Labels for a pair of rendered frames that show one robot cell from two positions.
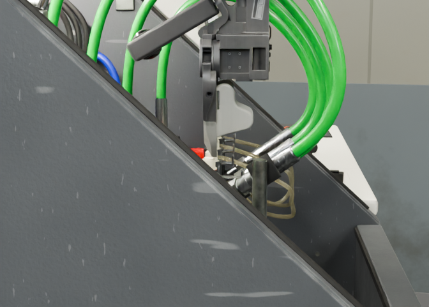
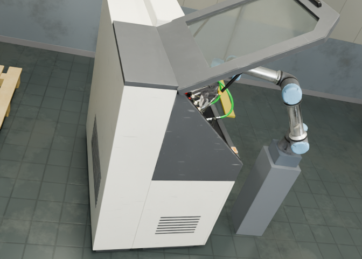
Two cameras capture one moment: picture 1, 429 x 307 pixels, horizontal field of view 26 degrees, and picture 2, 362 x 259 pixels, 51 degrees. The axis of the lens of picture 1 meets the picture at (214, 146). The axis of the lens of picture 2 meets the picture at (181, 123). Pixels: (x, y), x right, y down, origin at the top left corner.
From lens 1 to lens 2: 172 cm
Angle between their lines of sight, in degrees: 34
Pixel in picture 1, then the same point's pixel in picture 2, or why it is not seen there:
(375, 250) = (215, 114)
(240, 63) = (210, 96)
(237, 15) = (212, 88)
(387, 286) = (221, 127)
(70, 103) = (204, 126)
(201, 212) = (216, 140)
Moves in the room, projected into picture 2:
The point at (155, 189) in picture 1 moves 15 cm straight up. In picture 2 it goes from (211, 137) to (219, 117)
